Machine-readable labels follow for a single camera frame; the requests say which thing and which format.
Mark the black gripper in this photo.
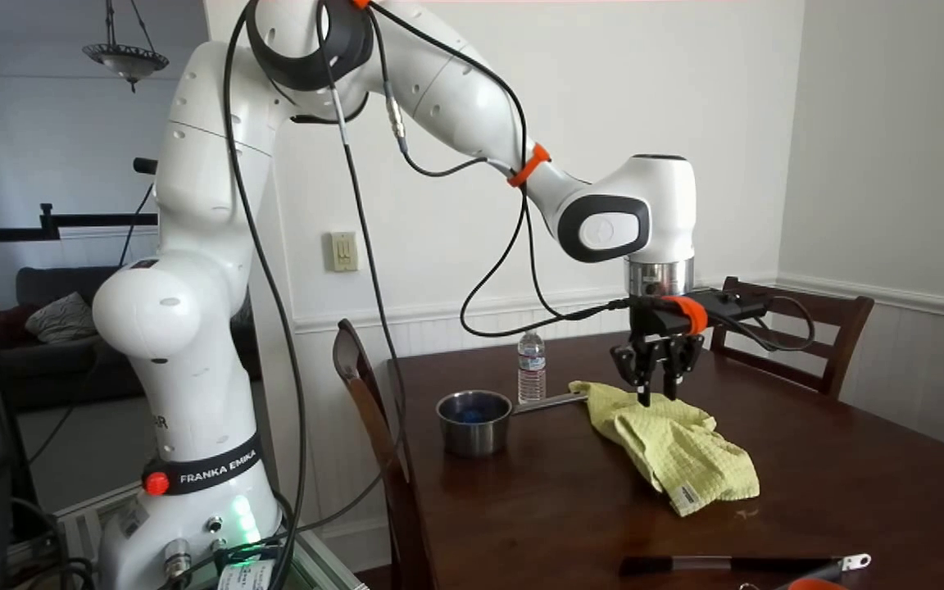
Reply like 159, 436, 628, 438
613, 293, 712, 409

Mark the light green waffle towel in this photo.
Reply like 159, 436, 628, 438
566, 377, 764, 521

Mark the clear plastic water bottle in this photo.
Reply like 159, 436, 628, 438
516, 329, 550, 407

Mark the dark wooden chair back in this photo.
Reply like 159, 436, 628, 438
708, 273, 877, 407

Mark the dark wooden chair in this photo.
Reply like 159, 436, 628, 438
332, 314, 433, 590
708, 273, 877, 407

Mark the black long utensil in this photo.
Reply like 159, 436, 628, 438
616, 552, 852, 579

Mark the orange plastic cup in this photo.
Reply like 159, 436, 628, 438
778, 573, 852, 590

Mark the slim metal utensil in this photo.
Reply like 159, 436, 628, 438
814, 552, 875, 579

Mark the dark wooden table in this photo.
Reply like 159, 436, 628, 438
218, 0, 648, 590

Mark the dark sofa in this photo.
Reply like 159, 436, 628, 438
0, 262, 154, 419

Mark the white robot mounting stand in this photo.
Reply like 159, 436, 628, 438
48, 480, 371, 590

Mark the light grey pillow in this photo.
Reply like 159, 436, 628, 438
19, 287, 114, 349

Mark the hanging ceiling lamp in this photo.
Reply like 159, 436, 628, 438
81, 0, 173, 95

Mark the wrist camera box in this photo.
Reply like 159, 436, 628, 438
698, 287, 770, 329

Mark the steel saucepan with handle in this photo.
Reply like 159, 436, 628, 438
433, 388, 586, 462

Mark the beige wall light switch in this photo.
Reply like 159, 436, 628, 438
322, 231, 359, 276

